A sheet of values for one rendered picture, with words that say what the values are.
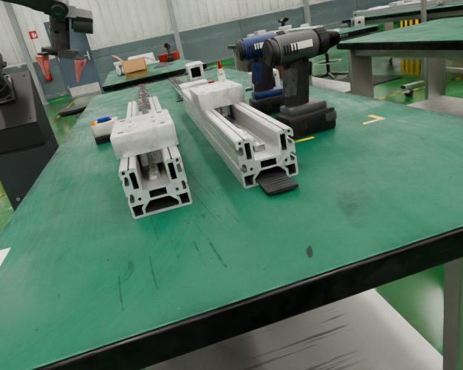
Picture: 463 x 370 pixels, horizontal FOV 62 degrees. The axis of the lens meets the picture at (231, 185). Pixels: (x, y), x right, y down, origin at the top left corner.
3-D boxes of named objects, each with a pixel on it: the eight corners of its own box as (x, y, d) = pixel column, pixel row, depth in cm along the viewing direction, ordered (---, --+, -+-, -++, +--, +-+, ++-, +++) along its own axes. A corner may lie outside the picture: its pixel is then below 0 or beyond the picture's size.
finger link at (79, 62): (65, 78, 130) (64, 49, 127) (87, 81, 131) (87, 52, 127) (59, 81, 124) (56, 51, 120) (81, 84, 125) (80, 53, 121)
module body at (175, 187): (134, 125, 136) (128, 102, 133) (162, 119, 138) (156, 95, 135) (133, 219, 63) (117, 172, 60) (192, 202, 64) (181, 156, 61)
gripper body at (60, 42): (48, 51, 126) (46, 27, 124) (80, 55, 128) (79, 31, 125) (40, 53, 121) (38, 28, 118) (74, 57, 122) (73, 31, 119)
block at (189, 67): (184, 81, 235) (181, 66, 232) (202, 78, 237) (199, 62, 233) (186, 83, 226) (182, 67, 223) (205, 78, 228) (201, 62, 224)
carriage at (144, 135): (123, 151, 82) (114, 120, 79) (174, 139, 83) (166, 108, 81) (121, 175, 67) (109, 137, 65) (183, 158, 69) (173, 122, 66)
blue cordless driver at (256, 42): (247, 114, 118) (234, 40, 110) (309, 100, 119) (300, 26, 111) (251, 119, 111) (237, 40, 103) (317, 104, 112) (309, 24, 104)
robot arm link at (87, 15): (50, -16, 114) (51, 5, 110) (92, -10, 118) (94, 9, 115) (53, 17, 124) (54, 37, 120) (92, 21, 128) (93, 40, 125)
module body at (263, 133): (187, 113, 139) (181, 89, 136) (213, 107, 140) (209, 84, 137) (244, 189, 66) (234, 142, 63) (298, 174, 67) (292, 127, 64)
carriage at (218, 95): (194, 112, 107) (188, 87, 105) (231, 103, 109) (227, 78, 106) (203, 122, 93) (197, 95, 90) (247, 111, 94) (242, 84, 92)
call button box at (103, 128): (98, 139, 127) (92, 120, 125) (128, 132, 129) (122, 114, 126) (96, 144, 120) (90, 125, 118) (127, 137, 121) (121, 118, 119)
